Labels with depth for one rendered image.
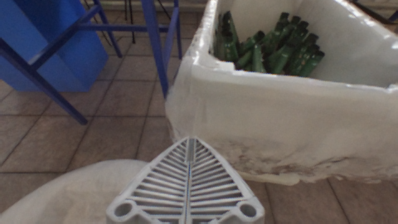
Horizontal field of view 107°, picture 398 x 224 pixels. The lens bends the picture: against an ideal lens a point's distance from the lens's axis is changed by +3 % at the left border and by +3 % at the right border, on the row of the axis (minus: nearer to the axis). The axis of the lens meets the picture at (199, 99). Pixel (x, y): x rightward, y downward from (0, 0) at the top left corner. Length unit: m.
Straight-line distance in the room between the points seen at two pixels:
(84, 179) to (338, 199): 1.06
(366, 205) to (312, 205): 0.26
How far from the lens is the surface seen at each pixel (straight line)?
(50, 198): 0.59
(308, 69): 0.56
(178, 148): 0.17
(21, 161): 1.24
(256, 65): 0.56
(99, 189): 0.54
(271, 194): 0.91
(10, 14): 1.15
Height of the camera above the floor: 0.83
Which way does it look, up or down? 51 degrees down
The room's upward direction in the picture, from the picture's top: 3 degrees clockwise
